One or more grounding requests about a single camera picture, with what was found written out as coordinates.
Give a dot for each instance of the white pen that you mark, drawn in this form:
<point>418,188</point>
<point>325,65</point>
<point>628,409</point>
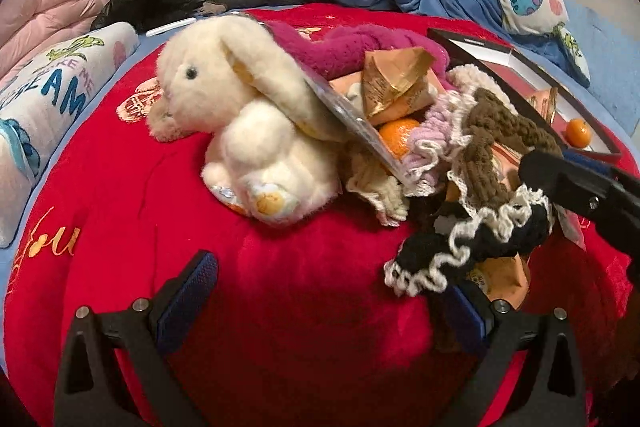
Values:
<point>167,27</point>

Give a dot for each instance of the black scrunchie with white lace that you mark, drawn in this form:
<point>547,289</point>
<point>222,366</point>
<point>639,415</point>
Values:
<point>505,232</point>

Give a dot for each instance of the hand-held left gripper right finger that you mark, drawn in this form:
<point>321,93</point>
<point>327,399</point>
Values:
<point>462,313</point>

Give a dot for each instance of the pink scrunchie with white lace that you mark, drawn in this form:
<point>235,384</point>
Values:
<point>435,127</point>

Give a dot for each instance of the white plush rabbit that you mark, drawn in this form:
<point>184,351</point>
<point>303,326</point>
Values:
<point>250,132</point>

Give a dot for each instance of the clear plastic sleeve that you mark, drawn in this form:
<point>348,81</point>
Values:
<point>345,117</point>

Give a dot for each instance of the beige crocheted scrunchie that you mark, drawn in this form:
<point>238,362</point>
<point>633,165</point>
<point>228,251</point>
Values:
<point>375,189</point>

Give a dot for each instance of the magenta plush toy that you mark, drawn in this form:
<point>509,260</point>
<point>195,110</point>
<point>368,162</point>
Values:
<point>340,52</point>

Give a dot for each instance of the cream fuzzy scrunchie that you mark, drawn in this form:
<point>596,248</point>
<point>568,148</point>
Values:
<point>475,79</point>

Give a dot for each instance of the brown crocheted scrunchie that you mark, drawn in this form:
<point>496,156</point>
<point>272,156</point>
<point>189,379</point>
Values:
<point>480,142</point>

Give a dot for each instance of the orange cone snack packet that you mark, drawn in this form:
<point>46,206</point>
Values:
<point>347,89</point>
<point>547,104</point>
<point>395,82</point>
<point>500,279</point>

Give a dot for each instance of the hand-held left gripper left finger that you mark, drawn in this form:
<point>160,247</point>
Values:
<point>190,292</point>

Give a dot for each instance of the long white cartoon pillow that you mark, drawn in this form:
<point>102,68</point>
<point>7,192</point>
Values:
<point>55,92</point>

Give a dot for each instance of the tangerine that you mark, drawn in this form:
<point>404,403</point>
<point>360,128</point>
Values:
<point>397,134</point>
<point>578,132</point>

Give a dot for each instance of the black box with white interior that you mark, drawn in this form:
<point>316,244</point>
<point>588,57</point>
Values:
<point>505,71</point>

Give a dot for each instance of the red printed blanket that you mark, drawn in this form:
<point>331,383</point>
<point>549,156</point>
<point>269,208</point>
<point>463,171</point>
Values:
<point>150,207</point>

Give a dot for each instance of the pink quilt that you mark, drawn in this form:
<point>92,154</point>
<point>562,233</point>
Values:
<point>50,12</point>

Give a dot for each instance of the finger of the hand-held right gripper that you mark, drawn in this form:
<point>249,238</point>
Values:
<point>560,182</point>
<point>595,162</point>

